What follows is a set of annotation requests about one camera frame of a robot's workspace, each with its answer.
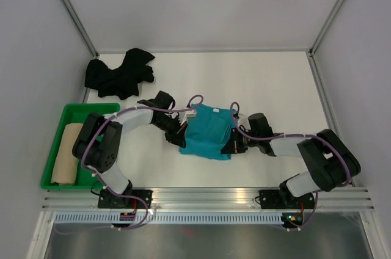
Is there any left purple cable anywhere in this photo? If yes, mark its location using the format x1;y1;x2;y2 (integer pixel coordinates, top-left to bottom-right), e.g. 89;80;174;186
54;94;205;235

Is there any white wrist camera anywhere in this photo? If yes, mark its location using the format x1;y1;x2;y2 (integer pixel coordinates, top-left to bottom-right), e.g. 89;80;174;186
180;109;197;125
235;113;246;126

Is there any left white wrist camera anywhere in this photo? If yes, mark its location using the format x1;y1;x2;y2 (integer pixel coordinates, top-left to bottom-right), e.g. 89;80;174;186
180;109;197;125

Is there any white slotted cable duct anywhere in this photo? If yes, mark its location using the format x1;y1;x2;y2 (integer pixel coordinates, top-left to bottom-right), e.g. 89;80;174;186
54;211;302;225

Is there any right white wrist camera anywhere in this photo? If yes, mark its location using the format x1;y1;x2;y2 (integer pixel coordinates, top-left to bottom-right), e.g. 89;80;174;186
235;113;246;126

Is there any aluminium frame rail front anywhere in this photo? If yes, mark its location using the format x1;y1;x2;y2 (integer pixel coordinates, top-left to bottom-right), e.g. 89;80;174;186
42;187;374;212

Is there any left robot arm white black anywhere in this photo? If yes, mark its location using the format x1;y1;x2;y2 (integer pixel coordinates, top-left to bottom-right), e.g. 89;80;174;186
72;91;188;210

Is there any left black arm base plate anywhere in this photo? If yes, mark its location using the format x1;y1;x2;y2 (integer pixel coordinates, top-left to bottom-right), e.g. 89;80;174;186
97;189;153;210

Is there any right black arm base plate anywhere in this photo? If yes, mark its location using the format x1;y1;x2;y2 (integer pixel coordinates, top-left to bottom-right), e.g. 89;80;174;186
258;189;315;210

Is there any teal t-shirt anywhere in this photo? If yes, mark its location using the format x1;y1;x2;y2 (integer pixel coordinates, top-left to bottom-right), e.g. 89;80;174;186
179;104;235;161

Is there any purple cable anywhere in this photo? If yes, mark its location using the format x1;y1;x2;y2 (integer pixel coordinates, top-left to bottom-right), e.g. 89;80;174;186
54;94;205;235
229;101;352;232

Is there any left aluminium corner post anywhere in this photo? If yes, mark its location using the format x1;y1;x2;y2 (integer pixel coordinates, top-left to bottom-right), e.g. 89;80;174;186
59;0;99;58

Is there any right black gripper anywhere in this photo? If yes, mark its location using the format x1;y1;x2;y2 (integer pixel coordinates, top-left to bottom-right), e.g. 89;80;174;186
221;127;260;154

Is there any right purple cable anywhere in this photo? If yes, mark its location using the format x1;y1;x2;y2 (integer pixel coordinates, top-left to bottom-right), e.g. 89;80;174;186
229;101;352;232

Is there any rolled beige t-shirt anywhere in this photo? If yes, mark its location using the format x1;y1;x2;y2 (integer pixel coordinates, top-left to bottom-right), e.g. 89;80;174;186
51;123;82;185

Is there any black t-shirt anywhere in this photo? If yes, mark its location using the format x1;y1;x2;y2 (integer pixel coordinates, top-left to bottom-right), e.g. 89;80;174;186
84;48;155;100

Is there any aluminium corner post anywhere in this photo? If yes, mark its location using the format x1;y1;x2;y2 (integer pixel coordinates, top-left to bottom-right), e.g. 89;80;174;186
59;0;99;58
308;0;366;57

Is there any green plastic tray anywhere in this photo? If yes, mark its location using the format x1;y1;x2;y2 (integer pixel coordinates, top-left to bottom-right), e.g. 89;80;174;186
40;103;120;190

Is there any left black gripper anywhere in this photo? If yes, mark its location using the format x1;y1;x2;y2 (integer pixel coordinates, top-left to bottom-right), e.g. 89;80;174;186
153;115;188;148

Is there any right aluminium corner post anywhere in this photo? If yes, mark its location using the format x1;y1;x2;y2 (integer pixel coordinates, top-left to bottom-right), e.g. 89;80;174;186
308;0;366;57

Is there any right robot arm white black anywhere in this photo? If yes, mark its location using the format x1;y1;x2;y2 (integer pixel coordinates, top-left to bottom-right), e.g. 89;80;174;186
221;113;361;209

